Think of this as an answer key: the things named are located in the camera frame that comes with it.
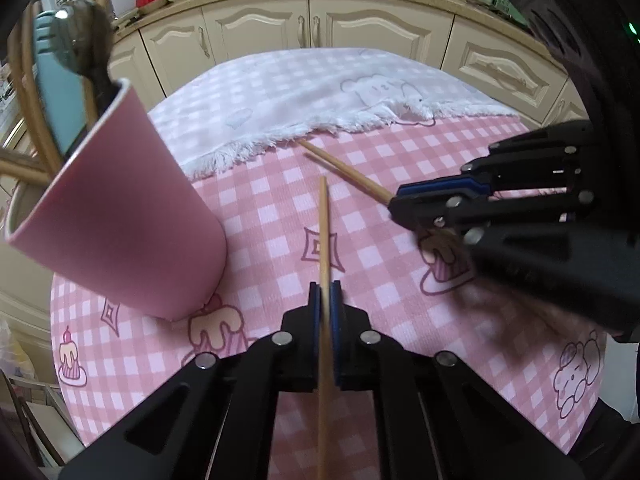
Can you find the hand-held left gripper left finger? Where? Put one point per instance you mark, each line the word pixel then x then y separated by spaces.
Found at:
pixel 314 320

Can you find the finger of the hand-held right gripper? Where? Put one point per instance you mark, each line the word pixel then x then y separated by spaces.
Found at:
pixel 450 185
pixel 425 210

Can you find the teal knife with sheath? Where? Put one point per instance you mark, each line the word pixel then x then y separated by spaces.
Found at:
pixel 57 100

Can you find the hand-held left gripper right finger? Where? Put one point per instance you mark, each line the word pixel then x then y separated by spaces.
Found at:
pixel 337 320

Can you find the white plaid towel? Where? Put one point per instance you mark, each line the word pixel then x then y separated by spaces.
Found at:
pixel 300 95

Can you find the pink cup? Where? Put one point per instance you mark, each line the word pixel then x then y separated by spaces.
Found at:
pixel 130 210

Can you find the dark spoon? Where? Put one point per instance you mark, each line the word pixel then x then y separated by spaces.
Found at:
pixel 85 35

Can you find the pink checkered tablecloth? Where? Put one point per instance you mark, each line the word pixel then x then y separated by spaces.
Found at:
pixel 280 210

